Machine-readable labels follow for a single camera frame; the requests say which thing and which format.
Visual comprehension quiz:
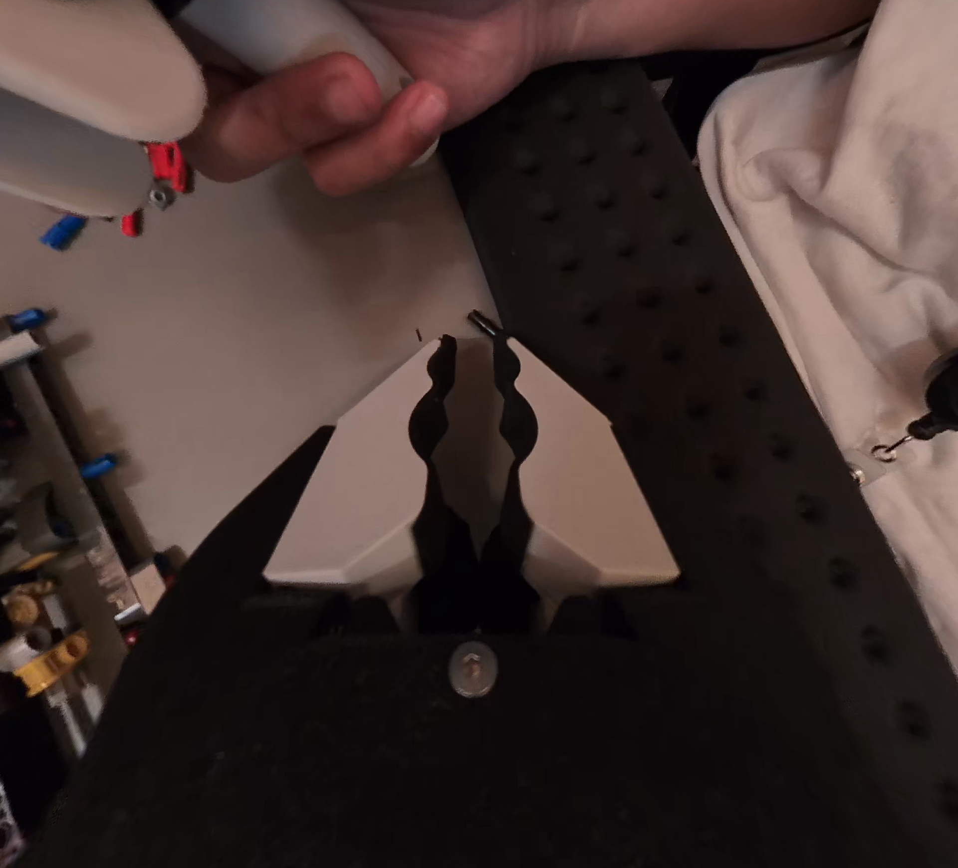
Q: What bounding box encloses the grey lego car chassis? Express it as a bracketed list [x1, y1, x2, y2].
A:
[0, 307, 188, 843]

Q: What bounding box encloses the person's white shirt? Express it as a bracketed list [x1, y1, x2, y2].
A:
[696, 0, 958, 674]

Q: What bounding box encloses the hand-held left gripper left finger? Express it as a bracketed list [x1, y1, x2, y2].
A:
[262, 335, 480, 633]

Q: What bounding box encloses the pile of mixed lego pins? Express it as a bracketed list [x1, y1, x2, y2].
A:
[39, 141, 194, 251]

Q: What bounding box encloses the person's right hand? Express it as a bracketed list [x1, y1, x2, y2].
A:
[183, 0, 573, 197]

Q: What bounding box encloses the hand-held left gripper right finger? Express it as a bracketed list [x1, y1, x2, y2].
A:
[479, 337, 682, 633]

